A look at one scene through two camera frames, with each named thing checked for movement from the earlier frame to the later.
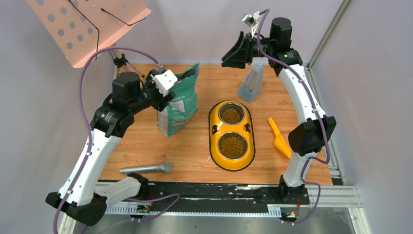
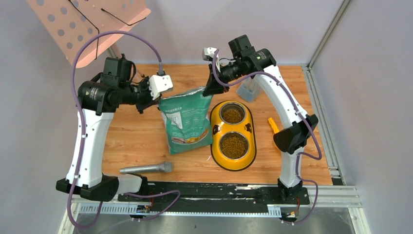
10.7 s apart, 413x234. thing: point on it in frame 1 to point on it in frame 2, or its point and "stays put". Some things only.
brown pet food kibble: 232,147 stays put
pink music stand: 82,29 stays put
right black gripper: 240,57 to 211,88
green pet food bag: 183,107 to 188,118
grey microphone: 165,166 stays put
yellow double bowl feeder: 232,145 stays put
